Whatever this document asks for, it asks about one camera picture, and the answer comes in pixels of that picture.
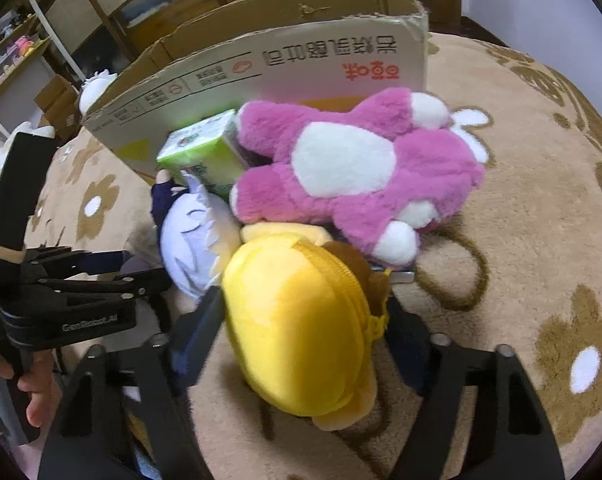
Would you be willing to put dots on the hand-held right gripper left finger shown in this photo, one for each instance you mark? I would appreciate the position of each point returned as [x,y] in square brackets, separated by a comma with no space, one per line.
[200,332]

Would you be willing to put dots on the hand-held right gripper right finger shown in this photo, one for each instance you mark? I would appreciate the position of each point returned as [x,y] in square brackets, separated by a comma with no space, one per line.
[405,355]

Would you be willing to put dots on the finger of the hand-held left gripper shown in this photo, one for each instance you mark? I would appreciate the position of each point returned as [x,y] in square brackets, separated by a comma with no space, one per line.
[106,261]
[141,285]

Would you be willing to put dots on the yellow plush zipper pouch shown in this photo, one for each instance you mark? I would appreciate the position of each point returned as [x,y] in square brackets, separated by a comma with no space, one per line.
[291,320]

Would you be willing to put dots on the large printed cardboard box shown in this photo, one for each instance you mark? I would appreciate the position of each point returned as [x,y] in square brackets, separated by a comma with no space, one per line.
[281,60]

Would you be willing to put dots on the person's left hand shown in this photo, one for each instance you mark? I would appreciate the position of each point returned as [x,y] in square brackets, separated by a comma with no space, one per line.
[36,390]

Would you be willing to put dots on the white-haired plush doll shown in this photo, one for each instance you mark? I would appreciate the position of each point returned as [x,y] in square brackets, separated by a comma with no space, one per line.
[191,240]

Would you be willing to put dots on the small brown cardboard box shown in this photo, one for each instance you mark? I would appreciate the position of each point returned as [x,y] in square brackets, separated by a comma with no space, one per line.
[61,105]

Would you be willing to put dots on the white plush toy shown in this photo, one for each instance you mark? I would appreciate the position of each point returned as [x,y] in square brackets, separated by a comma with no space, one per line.
[97,89]

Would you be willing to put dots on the wooden toy shelf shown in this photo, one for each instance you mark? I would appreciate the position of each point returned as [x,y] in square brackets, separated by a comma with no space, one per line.
[11,45]

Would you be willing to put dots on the green tissue pack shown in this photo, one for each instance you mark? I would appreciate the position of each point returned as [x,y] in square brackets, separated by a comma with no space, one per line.
[206,152]

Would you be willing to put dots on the beige flower-pattern rug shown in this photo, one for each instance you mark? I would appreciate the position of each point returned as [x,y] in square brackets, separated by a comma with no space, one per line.
[511,240]

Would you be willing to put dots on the pink and white plush bear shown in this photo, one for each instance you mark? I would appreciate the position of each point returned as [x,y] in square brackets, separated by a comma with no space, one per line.
[361,195]

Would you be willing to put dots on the wooden cabinet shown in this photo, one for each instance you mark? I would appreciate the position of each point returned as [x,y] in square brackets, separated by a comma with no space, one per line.
[146,5]

